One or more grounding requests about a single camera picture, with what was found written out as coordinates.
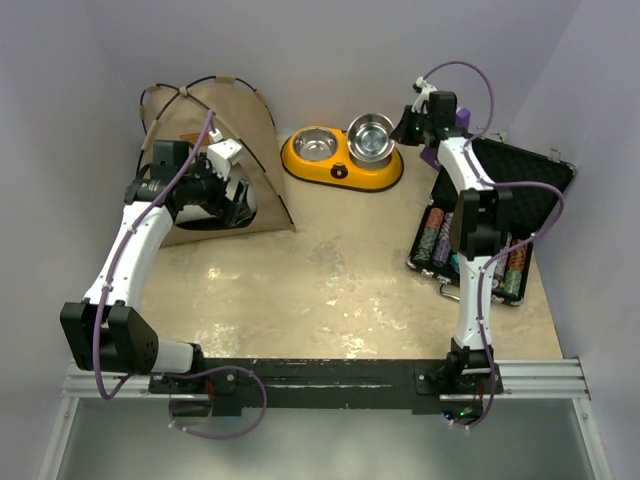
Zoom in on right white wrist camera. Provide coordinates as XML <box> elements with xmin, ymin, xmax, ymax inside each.
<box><xmin>411</xmin><ymin>76</ymin><xmax>437</xmax><ymax>114</ymax></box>

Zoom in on steel bowl front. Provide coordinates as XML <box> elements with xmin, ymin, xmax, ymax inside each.
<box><xmin>346</xmin><ymin>113</ymin><xmax>395</xmax><ymax>163</ymax></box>

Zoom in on purple plastic piece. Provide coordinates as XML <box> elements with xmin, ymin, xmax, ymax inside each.
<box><xmin>420</xmin><ymin>107</ymin><xmax>471</xmax><ymax>171</ymax></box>

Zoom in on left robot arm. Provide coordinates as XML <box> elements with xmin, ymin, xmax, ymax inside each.
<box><xmin>60</xmin><ymin>139</ymin><xmax>253</xmax><ymax>392</ymax></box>

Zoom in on purple cable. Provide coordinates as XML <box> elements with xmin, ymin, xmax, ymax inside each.
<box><xmin>422</xmin><ymin>61</ymin><xmax>566</xmax><ymax>430</ymax></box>
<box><xmin>93</xmin><ymin>110</ymin><xmax>267</xmax><ymax>438</ymax></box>

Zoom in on beige pet tent fabric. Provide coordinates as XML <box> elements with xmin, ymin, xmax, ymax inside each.
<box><xmin>133</xmin><ymin>74</ymin><xmax>297</xmax><ymax>247</ymax></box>

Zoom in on steel bowl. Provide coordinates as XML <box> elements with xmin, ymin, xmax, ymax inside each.
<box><xmin>293</xmin><ymin>127</ymin><xmax>338</xmax><ymax>162</ymax></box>
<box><xmin>346</xmin><ymin>113</ymin><xmax>395</xmax><ymax>163</ymax></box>

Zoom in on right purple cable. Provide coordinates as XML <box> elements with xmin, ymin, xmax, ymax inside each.
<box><xmin>422</xmin><ymin>61</ymin><xmax>566</xmax><ymax>430</ymax></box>

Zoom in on case metal handle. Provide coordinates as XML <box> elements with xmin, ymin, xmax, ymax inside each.
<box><xmin>439</xmin><ymin>283</ymin><xmax>460</xmax><ymax>302</ymax></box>

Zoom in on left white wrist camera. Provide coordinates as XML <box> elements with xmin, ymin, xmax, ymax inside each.
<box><xmin>206</xmin><ymin>129</ymin><xmax>243</xmax><ymax>181</ymax></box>

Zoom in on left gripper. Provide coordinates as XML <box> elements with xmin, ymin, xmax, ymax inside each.
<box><xmin>180</xmin><ymin>154</ymin><xmax>252</xmax><ymax>225</ymax></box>

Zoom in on black foam-lined case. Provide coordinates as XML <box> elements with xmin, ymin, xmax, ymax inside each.
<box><xmin>407</xmin><ymin>138</ymin><xmax>576</xmax><ymax>306</ymax></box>

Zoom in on yellow double bowl holder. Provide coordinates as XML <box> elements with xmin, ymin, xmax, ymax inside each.
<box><xmin>280</xmin><ymin>126</ymin><xmax>404</xmax><ymax>193</ymax></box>

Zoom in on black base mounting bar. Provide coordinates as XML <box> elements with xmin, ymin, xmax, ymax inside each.
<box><xmin>149</xmin><ymin>356</ymin><xmax>503</xmax><ymax>417</ymax></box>

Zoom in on poker chip stacks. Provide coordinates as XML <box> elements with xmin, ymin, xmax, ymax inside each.
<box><xmin>407</xmin><ymin>206</ymin><xmax>533</xmax><ymax>306</ymax></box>

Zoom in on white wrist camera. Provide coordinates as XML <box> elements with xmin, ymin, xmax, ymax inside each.
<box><xmin>206</xmin><ymin>129</ymin><xmax>243</xmax><ymax>181</ymax></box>
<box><xmin>411</xmin><ymin>76</ymin><xmax>437</xmax><ymax>114</ymax></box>

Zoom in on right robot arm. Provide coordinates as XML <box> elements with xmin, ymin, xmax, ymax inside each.
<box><xmin>390</xmin><ymin>89</ymin><xmax>513</xmax><ymax>393</ymax></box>

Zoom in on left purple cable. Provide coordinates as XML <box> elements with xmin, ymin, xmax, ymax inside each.
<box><xmin>93</xmin><ymin>110</ymin><xmax>267</xmax><ymax>438</ymax></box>

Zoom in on aluminium rail frame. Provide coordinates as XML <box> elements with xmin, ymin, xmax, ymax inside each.
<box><xmin>39</xmin><ymin>359</ymin><xmax>611</xmax><ymax>479</ymax></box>

